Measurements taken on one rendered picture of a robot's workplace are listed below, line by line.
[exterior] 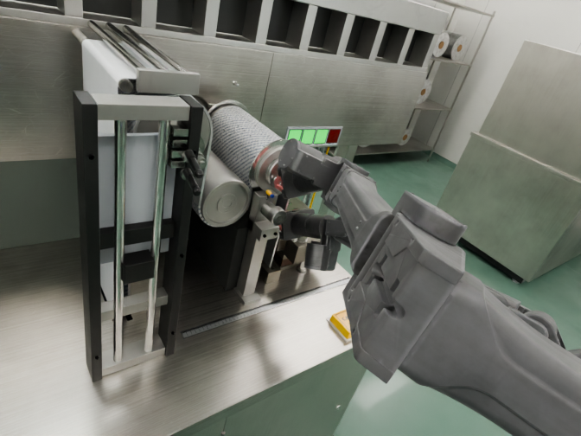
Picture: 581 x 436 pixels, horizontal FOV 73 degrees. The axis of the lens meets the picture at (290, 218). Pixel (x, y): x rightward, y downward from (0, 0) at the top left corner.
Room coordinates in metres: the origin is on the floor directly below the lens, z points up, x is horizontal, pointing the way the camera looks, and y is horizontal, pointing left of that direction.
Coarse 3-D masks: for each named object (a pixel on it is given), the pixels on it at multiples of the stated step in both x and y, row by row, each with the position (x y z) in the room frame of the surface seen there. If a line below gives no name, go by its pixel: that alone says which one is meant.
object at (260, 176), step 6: (276, 150) 0.81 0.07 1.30; (270, 156) 0.80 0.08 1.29; (276, 156) 0.81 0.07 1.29; (264, 162) 0.79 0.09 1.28; (270, 162) 0.81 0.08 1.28; (258, 168) 0.79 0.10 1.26; (264, 168) 0.80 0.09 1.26; (258, 174) 0.79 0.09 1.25; (264, 174) 0.80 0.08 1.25; (258, 180) 0.79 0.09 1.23; (264, 180) 0.80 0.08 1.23; (264, 186) 0.80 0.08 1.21; (270, 186) 0.82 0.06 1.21; (276, 192) 0.83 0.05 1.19
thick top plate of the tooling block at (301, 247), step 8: (296, 200) 1.13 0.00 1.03; (288, 208) 1.06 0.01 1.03; (296, 208) 1.08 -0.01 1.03; (288, 240) 0.91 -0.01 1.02; (288, 248) 0.90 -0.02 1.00; (296, 248) 0.88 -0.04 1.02; (304, 248) 0.89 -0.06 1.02; (288, 256) 0.89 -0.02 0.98; (296, 256) 0.88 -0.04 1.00; (304, 256) 0.90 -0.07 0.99
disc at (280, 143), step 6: (270, 144) 0.81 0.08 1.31; (276, 144) 0.82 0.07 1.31; (282, 144) 0.83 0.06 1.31; (264, 150) 0.80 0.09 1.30; (270, 150) 0.81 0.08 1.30; (258, 156) 0.79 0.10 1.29; (264, 156) 0.80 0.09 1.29; (252, 162) 0.79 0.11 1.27; (258, 162) 0.79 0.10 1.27; (252, 168) 0.79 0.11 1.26; (252, 174) 0.79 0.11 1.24; (252, 180) 0.79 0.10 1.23; (252, 186) 0.79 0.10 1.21; (258, 186) 0.80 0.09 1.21
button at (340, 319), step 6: (336, 312) 0.79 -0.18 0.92; (342, 312) 0.79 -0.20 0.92; (330, 318) 0.77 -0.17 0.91; (336, 318) 0.76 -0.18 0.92; (342, 318) 0.77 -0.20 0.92; (336, 324) 0.76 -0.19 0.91; (342, 324) 0.75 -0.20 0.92; (348, 324) 0.75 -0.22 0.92; (342, 330) 0.74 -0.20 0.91; (348, 330) 0.73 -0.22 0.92; (348, 336) 0.73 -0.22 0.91
